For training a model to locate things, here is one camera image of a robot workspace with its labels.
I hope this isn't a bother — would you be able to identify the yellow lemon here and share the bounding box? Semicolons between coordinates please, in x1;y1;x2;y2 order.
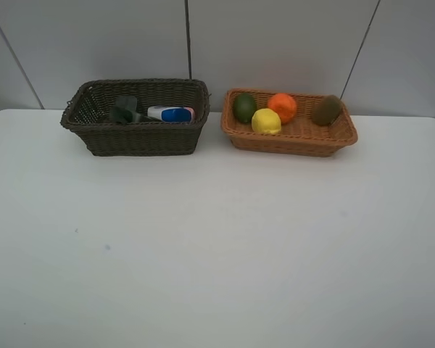
252;108;282;135

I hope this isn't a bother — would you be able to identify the green avocado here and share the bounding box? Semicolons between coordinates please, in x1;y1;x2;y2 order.
233;93;257;124

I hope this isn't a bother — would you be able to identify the white bottle blue cap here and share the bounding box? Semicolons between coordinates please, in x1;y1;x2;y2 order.
147;106;195;123

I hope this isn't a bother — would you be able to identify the orange mandarin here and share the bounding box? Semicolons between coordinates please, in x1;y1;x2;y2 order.
268;93;297;125

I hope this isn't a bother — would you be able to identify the black pump dispenser bottle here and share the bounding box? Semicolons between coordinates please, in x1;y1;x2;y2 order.
109;96;159;125

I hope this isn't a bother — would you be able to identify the brown kiwi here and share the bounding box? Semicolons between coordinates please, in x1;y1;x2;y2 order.
312;95;343;126

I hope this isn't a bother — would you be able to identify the orange wicker basket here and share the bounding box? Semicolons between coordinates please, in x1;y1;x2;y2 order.
220;88;358;157

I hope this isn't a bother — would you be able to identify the dark brown wicker basket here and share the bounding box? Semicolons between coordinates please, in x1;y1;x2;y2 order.
60;78;210;157

